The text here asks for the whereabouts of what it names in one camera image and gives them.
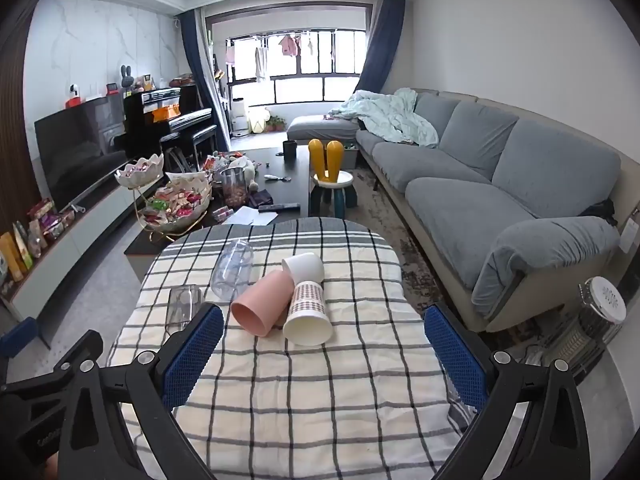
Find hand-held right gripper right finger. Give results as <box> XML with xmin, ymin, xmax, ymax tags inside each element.
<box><xmin>424</xmin><ymin>302</ymin><xmax>588</xmax><ymax>480</ymax></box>

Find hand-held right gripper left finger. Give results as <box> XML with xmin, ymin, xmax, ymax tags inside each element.
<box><xmin>57</xmin><ymin>304</ymin><xmax>225</xmax><ymax>480</ymax></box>

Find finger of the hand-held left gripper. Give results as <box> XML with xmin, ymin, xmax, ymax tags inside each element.
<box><xmin>0</xmin><ymin>360</ymin><xmax>73</xmax><ymax>403</ymax></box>

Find short clear glass cup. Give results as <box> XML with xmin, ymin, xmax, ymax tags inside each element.
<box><xmin>165</xmin><ymin>284</ymin><xmax>203</xmax><ymax>337</ymax></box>

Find pink cup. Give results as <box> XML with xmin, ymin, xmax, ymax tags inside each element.
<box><xmin>230</xmin><ymin>269</ymin><xmax>295</xmax><ymax>337</ymax></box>

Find tall clear plastic cup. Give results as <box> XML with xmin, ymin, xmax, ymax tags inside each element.
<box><xmin>210</xmin><ymin>239</ymin><xmax>255</xmax><ymax>303</ymax></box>

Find white patterned cup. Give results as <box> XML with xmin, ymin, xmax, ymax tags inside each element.
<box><xmin>282</xmin><ymin>280</ymin><xmax>333</xmax><ymax>346</ymax></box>

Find plain white cup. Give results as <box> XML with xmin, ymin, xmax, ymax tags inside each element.
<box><xmin>281</xmin><ymin>252</ymin><xmax>326</xmax><ymax>285</ymax></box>

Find blue stool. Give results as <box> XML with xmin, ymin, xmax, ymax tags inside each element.
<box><xmin>0</xmin><ymin>320</ymin><xmax>54</xmax><ymax>357</ymax></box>

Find checked tablecloth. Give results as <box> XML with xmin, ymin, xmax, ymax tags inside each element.
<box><xmin>107</xmin><ymin>217</ymin><xmax>482</xmax><ymax>480</ymax></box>

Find yellow bottle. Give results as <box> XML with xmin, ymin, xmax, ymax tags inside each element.
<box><xmin>0</xmin><ymin>232</ymin><xmax>27</xmax><ymax>282</ymax></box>

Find patterned rug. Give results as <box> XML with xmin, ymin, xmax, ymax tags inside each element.
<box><xmin>350</xmin><ymin>160</ymin><xmax>531</xmax><ymax>352</ymax></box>

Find silver electric heater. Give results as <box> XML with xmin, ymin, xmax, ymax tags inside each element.
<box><xmin>542</xmin><ymin>276</ymin><xmax>627</xmax><ymax>387</ymax></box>

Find white television cabinet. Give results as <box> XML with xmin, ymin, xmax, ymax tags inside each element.
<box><xmin>10</xmin><ymin>160</ymin><xmax>167</xmax><ymax>322</ymax></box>

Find tiered white snack bowl stand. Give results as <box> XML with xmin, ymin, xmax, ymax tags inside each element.
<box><xmin>115</xmin><ymin>154</ymin><xmax>214</xmax><ymax>236</ymax></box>

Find white paper sheets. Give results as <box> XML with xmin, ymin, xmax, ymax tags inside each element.
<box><xmin>227</xmin><ymin>206</ymin><xmax>279</xmax><ymax>227</ymax></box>

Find row of snack packets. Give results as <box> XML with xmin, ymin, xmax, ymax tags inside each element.
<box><xmin>13</xmin><ymin>199</ymin><xmax>77</xmax><ymax>262</ymax></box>

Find clear jar of nuts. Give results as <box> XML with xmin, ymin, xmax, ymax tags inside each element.
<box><xmin>220</xmin><ymin>167</ymin><xmax>247</xmax><ymax>209</ymax></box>

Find black coffee table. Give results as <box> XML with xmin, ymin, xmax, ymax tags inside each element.
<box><xmin>124</xmin><ymin>146</ymin><xmax>312</xmax><ymax>281</ymax></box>

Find black bag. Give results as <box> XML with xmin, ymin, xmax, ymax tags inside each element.
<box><xmin>582</xmin><ymin>199</ymin><xmax>616</xmax><ymax>226</ymax></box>

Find yellow rabbit ear stool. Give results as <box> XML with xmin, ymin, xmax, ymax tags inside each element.
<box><xmin>307</xmin><ymin>139</ymin><xmax>359</xmax><ymax>221</ymax></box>

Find black piano bench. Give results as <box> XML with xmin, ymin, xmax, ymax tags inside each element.
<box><xmin>160</xmin><ymin>125</ymin><xmax>219</xmax><ymax>172</ymax></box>

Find grey sofa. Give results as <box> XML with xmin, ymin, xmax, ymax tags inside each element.
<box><xmin>286</xmin><ymin>87</ymin><xmax>632</xmax><ymax>333</ymax></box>

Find black television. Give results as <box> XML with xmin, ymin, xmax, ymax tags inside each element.
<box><xmin>34</xmin><ymin>95</ymin><xmax>127</xmax><ymax>211</ymax></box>

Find white air purifier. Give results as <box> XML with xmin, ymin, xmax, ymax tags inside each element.
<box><xmin>231</xmin><ymin>97</ymin><xmax>250</xmax><ymax>136</ymax></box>

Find black piano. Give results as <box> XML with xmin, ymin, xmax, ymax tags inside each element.
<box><xmin>122</xmin><ymin>85</ymin><xmax>219</xmax><ymax>161</ymax></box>

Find light blue blanket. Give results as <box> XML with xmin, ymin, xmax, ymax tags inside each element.
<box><xmin>327</xmin><ymin>87</ymin><xmax>441</xmax><ymax>149</ymax></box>

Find blue curtain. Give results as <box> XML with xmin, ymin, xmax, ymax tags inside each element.
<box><xmin>180</xmin><ymin>9</ymin><xmax>227</xmax><ymax>154</ymax></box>
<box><xmin>357</xmin><ymin>0</ymin><xmax>406</xmax><ymax>97</ymax></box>

